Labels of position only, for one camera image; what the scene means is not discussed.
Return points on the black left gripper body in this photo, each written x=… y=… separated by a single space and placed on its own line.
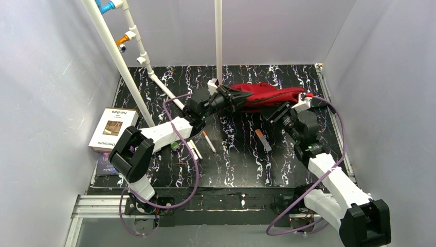
x=222 y=100

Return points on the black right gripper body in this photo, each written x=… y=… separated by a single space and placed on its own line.
x=275 y=111

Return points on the red student backpack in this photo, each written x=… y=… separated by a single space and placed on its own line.
x=265 y=96

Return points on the white Decorate book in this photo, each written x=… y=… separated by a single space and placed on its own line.
x=111 y=125

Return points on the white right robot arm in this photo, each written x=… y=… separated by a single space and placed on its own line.
x=359 y=219

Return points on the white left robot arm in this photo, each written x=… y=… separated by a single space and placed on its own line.
x=133 y=151

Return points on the orange capped grey marker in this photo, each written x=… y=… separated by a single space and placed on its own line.
x=263 y=140

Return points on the orange tipped white pen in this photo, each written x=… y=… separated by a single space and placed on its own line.
x=209 y=142

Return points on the green pipe clamp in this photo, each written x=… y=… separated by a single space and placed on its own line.
x=175 y=146

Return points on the orange pipe fitting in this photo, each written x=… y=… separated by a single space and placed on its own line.
x=121 y=42

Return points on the dark purple book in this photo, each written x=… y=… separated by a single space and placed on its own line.
x=104 y=167

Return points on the blue pipe fitting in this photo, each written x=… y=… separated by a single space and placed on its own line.
x=105 y=8

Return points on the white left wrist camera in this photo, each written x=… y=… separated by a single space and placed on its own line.
x=213 y=85

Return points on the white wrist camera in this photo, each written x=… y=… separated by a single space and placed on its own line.
x=304 y=102
x=213 y=85

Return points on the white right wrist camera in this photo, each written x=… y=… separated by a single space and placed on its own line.
x=304 y=102

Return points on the white PVC pipe frame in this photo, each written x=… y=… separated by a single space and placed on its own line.
x=143 y=58

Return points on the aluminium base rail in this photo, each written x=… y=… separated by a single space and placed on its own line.
x=242 y=183

